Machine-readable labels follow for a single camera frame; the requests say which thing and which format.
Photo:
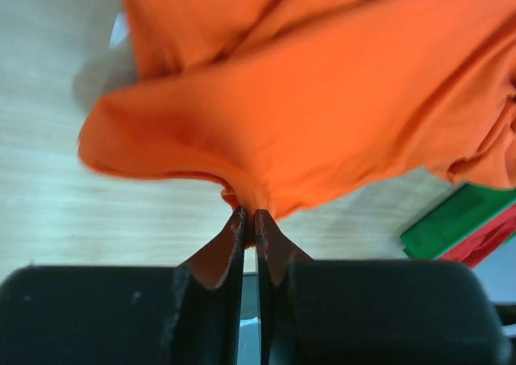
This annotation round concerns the green plastic bin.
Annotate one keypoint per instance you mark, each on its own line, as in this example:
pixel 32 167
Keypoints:
pixel 453 220

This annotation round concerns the orange t shirt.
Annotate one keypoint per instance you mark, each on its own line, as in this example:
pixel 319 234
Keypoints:
pixel 290 104

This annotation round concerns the red t shirt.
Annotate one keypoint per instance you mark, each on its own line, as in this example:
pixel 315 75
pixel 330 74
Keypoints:
pixel 483 242

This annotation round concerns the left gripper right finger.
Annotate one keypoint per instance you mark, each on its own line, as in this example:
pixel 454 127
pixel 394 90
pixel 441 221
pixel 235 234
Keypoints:
pixel 370 311

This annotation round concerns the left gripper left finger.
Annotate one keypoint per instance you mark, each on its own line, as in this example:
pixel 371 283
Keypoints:
pixel 126 315

